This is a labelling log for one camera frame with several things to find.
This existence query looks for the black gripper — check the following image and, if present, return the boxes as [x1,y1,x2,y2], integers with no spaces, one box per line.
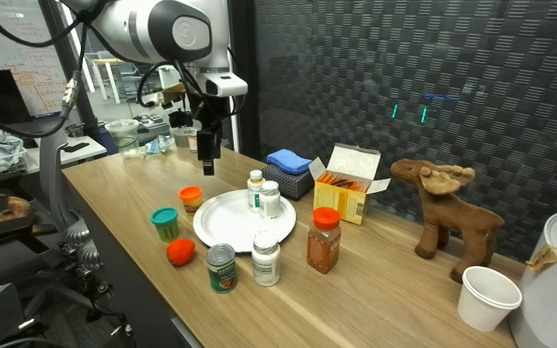
[189,95,228,178]

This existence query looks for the orange-lid dough tub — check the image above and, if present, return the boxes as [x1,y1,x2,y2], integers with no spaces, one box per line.
[177,186,204,215]

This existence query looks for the teal-lid dough tub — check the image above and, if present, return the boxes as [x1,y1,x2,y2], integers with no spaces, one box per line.
[148,205,181,244]

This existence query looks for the red toy strawberry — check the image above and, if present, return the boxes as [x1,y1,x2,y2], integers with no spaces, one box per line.
[164,238,197,269]

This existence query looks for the white paper plate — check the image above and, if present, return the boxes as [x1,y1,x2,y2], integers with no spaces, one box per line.
[191,187,297,255]

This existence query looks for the labelled tin can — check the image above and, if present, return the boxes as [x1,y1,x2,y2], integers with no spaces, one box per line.
[185,128,200,155]

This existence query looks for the folded blue cloth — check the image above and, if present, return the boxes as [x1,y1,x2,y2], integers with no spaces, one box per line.
[264,147,313,178]

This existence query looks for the clear plastic cup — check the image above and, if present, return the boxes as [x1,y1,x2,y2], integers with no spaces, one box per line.
[104,118,140,155]

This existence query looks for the open yellow cardboard box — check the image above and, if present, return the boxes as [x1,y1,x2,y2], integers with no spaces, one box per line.
[307,143,392,226]

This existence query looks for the white side desk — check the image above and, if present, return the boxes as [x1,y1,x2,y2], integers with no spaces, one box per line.
[24,133,110,174]

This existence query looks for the orange-lid spice jar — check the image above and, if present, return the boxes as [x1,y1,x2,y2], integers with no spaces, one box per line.
[305,207,342,276]

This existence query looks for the brown moose plush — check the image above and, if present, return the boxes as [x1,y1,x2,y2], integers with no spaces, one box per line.
[388,158,506,286]

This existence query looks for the white paper cup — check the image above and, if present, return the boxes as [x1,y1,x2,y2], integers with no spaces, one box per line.
[456,265,523,334]

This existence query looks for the thin black cable loop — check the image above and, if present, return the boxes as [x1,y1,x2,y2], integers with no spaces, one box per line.
[135,60,197,110]

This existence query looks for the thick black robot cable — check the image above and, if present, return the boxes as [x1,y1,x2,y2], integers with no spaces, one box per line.
[0,0,100,141]

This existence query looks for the grey metal post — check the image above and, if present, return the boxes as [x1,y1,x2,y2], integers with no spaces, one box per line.
[36,122,69,224]

